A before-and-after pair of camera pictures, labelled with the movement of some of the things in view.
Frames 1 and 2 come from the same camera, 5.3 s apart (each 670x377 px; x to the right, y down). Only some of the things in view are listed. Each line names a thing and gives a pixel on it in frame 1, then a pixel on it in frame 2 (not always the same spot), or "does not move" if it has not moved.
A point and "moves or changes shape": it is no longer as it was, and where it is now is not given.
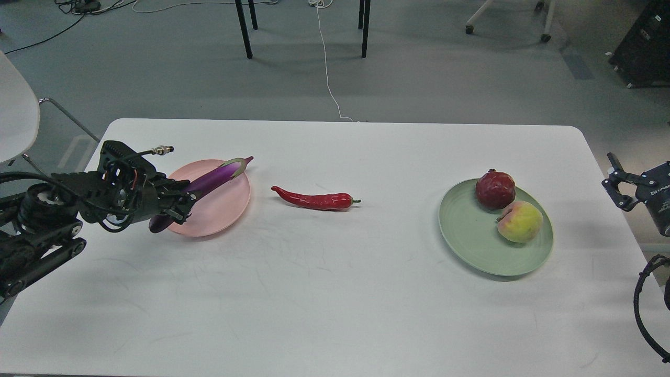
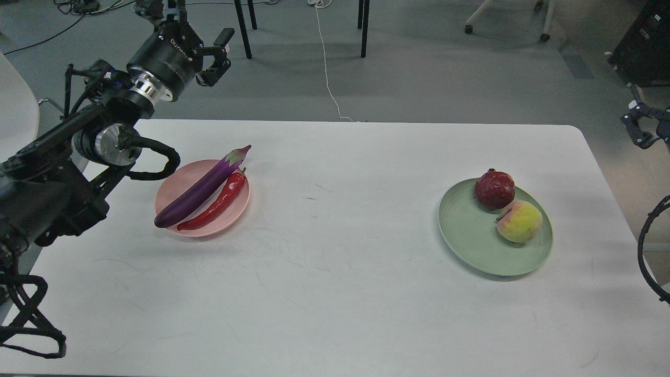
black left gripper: x=123 y=190 → x=168 y=56
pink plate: x=218 y=209 does not move
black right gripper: x=655 y=191 → x=637 y=109
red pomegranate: x=495 y=189 does not move
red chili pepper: x=332 y=201 → x=229 y=196
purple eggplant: x=225 y=172 moves or changes shape
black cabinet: x=642 y=57 does not move
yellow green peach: x=521 y=221 does not move
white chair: x=19 y=114 does not move
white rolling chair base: x=545 y=37 does not move
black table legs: x=245 y=35 does not move
